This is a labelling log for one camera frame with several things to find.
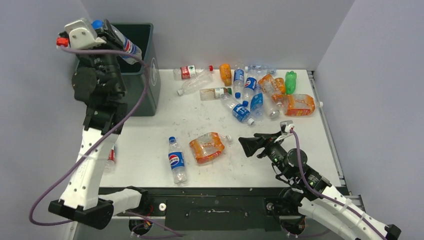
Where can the blue label bottle white cap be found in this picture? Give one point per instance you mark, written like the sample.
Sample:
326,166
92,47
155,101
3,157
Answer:
240,112

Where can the blue label water bottle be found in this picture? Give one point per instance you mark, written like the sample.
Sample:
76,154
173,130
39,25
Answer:
238,80

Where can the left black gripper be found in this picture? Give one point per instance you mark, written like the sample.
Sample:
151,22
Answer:
110,35

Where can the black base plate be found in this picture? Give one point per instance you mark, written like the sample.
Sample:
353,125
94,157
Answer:
221,209

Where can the small orange bottle right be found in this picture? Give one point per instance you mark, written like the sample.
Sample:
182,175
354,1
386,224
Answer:
280,85

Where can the small Pepsi bottle blue cap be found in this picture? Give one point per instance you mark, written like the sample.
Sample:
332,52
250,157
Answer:
177,161

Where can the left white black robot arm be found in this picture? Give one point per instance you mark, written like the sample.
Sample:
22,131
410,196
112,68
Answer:
80,202

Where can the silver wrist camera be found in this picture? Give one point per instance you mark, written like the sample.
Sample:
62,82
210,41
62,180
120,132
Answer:
82,35
286,126

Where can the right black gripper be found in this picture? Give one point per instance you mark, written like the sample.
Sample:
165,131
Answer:
250,145

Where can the red label bottle back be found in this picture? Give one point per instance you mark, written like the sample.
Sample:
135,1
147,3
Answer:
190,71

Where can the orange crushed bottle back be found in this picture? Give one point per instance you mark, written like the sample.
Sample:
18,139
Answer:
268,85

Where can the red cap clear bottle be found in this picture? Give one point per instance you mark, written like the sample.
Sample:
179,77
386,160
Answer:
111,161

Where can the brown stained bottle green cap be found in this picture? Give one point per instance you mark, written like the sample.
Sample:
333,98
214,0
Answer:
207,94

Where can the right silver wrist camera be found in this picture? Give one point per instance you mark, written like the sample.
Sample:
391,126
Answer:
286,126

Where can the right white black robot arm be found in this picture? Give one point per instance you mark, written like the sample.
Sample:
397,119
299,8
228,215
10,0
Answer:
311,194

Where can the light blue label bottle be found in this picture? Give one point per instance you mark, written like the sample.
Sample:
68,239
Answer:
256,104

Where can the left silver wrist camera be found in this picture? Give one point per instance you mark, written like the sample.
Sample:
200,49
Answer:
82,35

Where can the dark green plastic bin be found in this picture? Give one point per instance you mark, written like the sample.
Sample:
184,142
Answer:
138,89

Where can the large Pepsi bottle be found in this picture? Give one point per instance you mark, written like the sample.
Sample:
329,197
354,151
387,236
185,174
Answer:
128,46

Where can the small orange juice bottle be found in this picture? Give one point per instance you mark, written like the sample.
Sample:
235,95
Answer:
225,74

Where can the crushed orange label bottle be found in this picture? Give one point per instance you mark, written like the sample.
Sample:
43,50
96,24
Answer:
209,146

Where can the clear bottle silver cap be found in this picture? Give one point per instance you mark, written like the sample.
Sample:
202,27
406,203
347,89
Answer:
271,110

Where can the clear bottle white cap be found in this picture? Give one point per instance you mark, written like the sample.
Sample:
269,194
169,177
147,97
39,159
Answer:
195,83

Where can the clear crushed bottle back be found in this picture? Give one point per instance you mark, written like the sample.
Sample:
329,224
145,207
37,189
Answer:
260,69

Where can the large orange label bottle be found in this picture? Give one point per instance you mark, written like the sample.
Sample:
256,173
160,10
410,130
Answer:
297,105

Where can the green soda bottle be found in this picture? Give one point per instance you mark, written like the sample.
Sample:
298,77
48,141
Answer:
290,82

